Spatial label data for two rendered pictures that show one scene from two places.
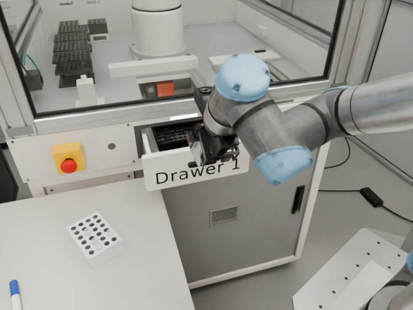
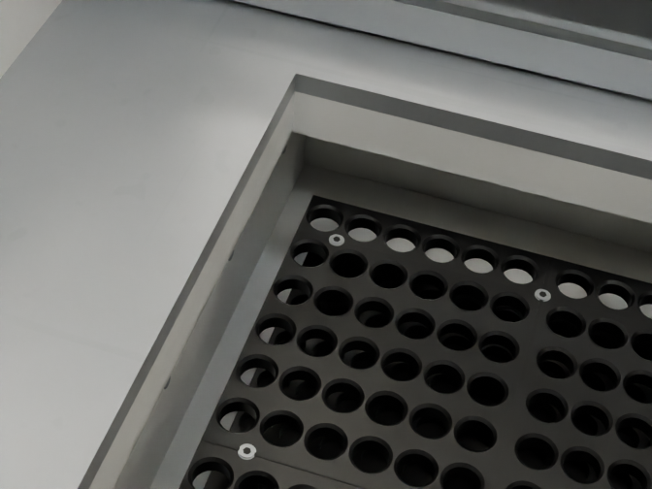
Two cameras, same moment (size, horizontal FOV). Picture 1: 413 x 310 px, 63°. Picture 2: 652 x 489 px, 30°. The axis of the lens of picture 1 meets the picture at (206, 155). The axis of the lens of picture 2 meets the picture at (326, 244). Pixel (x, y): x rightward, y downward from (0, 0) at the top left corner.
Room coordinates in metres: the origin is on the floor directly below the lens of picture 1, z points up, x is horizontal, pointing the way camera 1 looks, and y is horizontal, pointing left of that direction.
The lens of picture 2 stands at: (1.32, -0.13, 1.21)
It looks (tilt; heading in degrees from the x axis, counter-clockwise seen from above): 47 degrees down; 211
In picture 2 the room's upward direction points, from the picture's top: 5 degrees clockwise
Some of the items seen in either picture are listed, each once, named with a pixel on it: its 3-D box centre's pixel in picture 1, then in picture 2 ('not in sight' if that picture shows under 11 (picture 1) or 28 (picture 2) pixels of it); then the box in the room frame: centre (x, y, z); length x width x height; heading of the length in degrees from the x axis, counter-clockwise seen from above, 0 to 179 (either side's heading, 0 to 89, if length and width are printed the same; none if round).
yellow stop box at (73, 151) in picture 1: (69, 158); not in sight; (0.74, 0.37, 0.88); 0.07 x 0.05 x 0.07; 107
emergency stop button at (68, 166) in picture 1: (69, 165); not in sight; (0.71, 0.36, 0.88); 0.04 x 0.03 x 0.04; 107
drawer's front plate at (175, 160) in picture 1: (198, 163); not in sight; (0.71, 0.02, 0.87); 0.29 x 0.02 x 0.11; 107
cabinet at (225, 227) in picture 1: (175, 165); not in sight; (1.32, 0.15, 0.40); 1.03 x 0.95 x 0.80; 107
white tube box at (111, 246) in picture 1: (94, 238); not in sight; (0.54, 0.27, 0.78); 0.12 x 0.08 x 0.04; 42
